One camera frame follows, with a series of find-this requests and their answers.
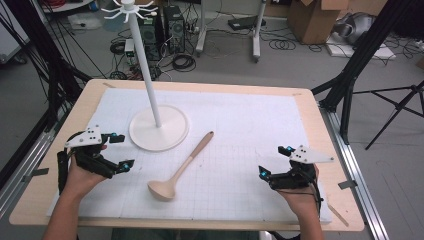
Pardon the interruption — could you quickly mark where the cardboard box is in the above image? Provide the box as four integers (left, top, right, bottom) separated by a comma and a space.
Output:
287, 0, 352, 46

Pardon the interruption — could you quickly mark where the black strap cable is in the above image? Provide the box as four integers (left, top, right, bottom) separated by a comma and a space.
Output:
56, 131, 85, 196

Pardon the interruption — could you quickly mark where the black computer tower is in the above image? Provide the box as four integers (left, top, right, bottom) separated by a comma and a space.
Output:
162, 4, 186, 55

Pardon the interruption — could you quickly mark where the aluminium rail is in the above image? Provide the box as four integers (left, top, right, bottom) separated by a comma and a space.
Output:
319, 105, 390, 240
0, 111, 68, 219

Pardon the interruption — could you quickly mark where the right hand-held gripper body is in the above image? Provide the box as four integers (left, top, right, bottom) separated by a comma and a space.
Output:
268, 144, 335, 191

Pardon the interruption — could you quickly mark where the black tripod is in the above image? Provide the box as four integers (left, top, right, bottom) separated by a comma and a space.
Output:
352, 79, 424, 151

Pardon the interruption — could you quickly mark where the person's left hand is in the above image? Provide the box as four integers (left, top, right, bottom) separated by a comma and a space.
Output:
65, 143, 108, 201

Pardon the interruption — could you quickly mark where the white power adapter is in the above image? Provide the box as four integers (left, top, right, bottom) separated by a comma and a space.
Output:
123, 38, 136, 58

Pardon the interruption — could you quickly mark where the white hook rack stand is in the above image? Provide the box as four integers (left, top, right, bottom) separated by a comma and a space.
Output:
100, 0, 191, 153

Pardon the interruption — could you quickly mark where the white grid mat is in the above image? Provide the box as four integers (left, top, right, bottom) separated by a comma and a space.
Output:
46, 87, 334, 224

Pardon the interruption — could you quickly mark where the black metal frame stand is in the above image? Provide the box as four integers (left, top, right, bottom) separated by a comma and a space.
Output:
0, 0, 94, 191
311, 0, 424, 146

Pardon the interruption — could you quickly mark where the beige wooden-handled ladle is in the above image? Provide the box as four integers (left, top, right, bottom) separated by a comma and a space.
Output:
146, 130, 215, 202

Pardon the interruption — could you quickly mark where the white stand leg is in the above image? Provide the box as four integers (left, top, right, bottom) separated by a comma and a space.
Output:
251, 0, 268, 64
195, 0, 208, 56

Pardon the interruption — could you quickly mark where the white foam board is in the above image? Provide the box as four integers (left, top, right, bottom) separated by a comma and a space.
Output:
325, 34, 398, 61

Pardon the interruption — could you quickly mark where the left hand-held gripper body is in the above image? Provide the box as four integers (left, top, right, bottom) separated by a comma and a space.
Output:
64, 125, 118, 180

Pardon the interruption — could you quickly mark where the grey metal clamp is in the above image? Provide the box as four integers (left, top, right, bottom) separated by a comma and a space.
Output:
337, 179, 359, 191

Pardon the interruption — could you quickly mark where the grey rounded appliance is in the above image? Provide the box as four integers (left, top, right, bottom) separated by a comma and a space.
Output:
332, 12, 377, 46

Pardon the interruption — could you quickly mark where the person's right hand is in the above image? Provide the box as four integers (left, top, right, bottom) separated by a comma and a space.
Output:
275, 163, 322, 219

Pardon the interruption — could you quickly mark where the thin coiled black cable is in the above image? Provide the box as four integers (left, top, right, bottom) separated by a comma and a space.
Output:
268, 38, 297, 52

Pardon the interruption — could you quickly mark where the black flat device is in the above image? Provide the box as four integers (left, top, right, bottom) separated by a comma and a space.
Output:
227, 14, 267, 32

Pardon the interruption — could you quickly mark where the dark computer tower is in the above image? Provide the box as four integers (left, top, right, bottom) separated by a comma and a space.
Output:
137, 15, 162, 62

